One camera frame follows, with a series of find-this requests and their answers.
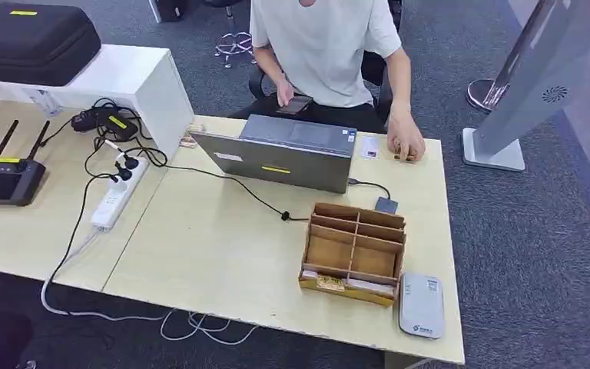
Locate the person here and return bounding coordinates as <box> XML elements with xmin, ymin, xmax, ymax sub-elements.
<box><xmin>228</xmin><ymin>0</ymin><xmax>427</xmax><ymax>164</ymax></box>

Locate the wooden compartment box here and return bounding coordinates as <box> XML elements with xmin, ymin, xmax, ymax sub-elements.
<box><xmin>297</xmin><ymin>202</ymin><xmax>407</xmax><ymax>308</ymax></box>

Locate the black laptop power cable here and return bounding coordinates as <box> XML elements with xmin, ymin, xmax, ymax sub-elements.
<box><xmin>134</xmin><ymin>148</ymin><xmax>310</xmax><ymax>223</ymax></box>

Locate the person's right hand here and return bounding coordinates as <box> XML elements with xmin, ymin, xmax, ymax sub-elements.
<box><xmin>275</xmin><ymin>78</ymin><xmax>299</xmax><ymax>108</ymax></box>

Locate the grey standing display kiosk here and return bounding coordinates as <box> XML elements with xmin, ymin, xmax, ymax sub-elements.
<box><xmin>461</xmin><ymin>0</ymin><xmax>590</xmax><ymax>173</ymax></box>

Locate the round chrome stand base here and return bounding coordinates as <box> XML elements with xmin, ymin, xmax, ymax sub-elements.
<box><xmin>466</xmin><ymin>78</ymin><xmax>510</xmax><ymax>114</ymax></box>

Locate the white paper strip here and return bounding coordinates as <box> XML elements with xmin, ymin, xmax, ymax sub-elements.
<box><xmin>300</xmin><ymin>270</ymin><xmax>396</xmax><ymax>298</ymax></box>

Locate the black remote controller with antennas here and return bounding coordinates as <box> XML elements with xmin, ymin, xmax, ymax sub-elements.
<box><xmin>0</xmin><ymin>120</ymin><xmax>51</xmax><ymax>208</ymax></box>

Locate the small wooden card holder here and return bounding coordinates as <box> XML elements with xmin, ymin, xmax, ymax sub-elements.
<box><xmin>178</xmin><ymin>123</ymin><xmax>199</xmax><ymax>150</ymax></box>

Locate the white power strip cable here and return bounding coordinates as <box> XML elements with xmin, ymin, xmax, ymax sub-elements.
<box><xmin>40</xmin><ymin>229</ymin><xmax>260</xmax><ymax>346</ymax></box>

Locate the dark smartphone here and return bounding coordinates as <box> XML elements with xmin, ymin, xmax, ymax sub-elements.
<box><xmin>276</xmin><ymin>95</ymin><xmax>314</xmax><ymax>115</ymax></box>

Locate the white cabinet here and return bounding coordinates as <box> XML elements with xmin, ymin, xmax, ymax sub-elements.
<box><xmin>0</xmin><ymin>44</ymin><xmax>196</xmax><ymax>163</ymax></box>

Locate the black mains cable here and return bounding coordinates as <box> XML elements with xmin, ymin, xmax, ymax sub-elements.
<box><xmin>42</xmin><ymin>171</ymin><xmax>121</xmax><ymax>307</ymax></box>

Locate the black zippered carry case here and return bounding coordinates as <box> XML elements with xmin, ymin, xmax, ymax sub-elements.
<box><xmin>0</xmin><ymin>0</ymin><xmax>103</xmax><ymax>88</ymax></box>

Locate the chrome stool base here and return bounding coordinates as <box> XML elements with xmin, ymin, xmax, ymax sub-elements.
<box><xmin>214</xmin><ymin>5</ymin><xmax>255</xmax><ymax>68</ymax></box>

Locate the white power strip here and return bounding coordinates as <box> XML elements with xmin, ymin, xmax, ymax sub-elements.
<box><xmin>90</xmin><ymin>156</ymin><xmax>149</xmax><ymax>231</ymax></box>

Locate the short black usb cable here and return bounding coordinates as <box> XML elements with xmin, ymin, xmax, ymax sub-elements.
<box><xmin>347</xmin><ymin>178</ymin><xmax>393</xmax><ymax>201</ymax></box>

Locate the white card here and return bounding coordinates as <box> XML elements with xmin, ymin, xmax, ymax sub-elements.
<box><xmin>360</xmin><ymin>135</ymin><xmax>380</xmax><ymax>161</ymax></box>

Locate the black cabinet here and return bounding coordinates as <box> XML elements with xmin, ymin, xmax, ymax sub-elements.
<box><xmin>148</xmin><ymin>0</ymin><xmax>189</xmax><ymax>24</ymax></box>

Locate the white grey card reader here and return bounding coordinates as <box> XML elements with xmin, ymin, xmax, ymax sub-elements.
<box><xmin>398</xmin><ymin>272</ymin><xmax>446</xmax><ymax>341</ymax></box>

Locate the person's left hand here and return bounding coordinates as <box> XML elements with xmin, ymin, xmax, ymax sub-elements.
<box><xmin>386</xmin><ymin>109</ymin><xmax>427</xmax><ymax>164</ymax></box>

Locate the black power adapter yellow label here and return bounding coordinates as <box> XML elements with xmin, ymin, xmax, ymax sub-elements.
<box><xmin>71</xmin><ymin>108</ymin><xmax>139</xmax><ymax>142</ymax></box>

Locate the clear plastic bottle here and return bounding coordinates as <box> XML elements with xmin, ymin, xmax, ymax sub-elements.
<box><xmin>22</xmin><ymin>88</ymin><xmax>63</xmax><ymax>118</ymax></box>

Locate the grey laptop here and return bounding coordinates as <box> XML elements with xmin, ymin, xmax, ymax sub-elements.
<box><xmin>190</xmin><ymin>114</ymin><xmax>358</xmax><ymax>195</ymax></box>

